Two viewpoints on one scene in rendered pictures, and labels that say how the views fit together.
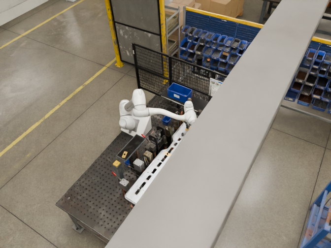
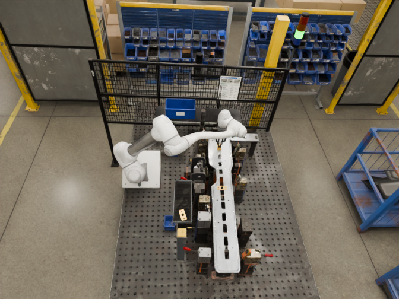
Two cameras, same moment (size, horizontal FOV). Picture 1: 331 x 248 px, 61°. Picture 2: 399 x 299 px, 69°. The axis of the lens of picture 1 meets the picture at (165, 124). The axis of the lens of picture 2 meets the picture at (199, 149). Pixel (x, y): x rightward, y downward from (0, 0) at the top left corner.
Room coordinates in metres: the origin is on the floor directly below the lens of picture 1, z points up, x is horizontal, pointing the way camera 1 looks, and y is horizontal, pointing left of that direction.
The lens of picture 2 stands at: (0.99, 1.10, 3.10)
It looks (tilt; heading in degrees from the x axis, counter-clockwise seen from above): 49 degrees down; 319
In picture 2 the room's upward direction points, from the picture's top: 5 degrees clockwise
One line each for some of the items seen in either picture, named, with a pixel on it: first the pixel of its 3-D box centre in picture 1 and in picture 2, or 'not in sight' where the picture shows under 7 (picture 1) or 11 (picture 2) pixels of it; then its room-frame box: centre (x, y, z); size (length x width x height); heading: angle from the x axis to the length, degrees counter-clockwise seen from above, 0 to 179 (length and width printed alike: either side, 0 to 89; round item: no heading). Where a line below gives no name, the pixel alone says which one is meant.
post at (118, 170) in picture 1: (119, 174); (181, 246); (1.73, 0.55, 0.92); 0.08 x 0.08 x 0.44; 54
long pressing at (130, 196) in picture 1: (167, 155); (222, 190); (1.91, 0.00, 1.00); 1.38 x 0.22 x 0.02; 144
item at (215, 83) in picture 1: (216, 88); (228, 87); (2.70, -0.68, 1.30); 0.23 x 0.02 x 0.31; 54
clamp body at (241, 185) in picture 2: not in sight; (238, 190); (1.88, -0.18, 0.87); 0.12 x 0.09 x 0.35; 54
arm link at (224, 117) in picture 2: (188, 108); (225, 118); (2.29, -0.28, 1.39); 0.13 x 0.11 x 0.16; 8
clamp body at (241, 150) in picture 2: not in sight; (238, 161); (2.14, -0.41, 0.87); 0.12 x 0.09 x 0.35; 54
